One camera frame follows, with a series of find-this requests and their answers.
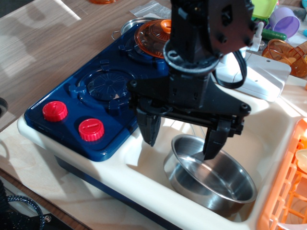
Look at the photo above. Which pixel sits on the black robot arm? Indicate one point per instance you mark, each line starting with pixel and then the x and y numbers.
pixel 202 33

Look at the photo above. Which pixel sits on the orange transparent pot lid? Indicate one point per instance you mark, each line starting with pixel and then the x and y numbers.
pixel 152 36

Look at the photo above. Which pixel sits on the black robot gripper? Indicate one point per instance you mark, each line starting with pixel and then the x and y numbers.
pixel 195 100

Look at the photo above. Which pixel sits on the red left stove knob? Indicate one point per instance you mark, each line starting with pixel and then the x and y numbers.
pixel 55 111

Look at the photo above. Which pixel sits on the orange transparent cup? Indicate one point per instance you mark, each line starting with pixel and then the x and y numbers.
pixel 295 57

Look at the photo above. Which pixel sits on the cream toy sink unit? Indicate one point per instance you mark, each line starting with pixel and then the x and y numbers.
pixel 134 173

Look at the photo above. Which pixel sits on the purple plastic cup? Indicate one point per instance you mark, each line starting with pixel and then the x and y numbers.
pixel 283 20

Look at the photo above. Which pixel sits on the stainless steel pan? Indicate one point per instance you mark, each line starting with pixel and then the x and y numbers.
pixel 221 184

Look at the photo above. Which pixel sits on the clear plastic bag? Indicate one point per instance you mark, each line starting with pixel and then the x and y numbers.
pixel 152 9

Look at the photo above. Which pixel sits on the green toy cucumber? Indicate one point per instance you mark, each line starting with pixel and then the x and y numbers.
pixel 270 34

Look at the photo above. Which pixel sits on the blue toy stove top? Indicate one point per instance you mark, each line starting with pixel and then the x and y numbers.
pixel 98 90

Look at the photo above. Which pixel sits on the orange dish rack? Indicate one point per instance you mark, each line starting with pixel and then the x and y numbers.
pixel 287 200

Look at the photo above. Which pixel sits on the steel pot behind stove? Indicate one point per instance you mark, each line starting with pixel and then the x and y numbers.
pixel 129 24

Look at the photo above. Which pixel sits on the lime green plastic tray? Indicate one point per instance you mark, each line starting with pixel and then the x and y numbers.
pixel 263 8

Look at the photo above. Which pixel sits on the red stove knob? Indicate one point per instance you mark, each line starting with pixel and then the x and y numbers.
pixel 91 129
pixel 55 111

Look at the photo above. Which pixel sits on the white grey toy faucet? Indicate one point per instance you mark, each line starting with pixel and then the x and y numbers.
pixel 265 77

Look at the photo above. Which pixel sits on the red right stove knob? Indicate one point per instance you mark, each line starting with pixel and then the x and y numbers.
pixel 91 129

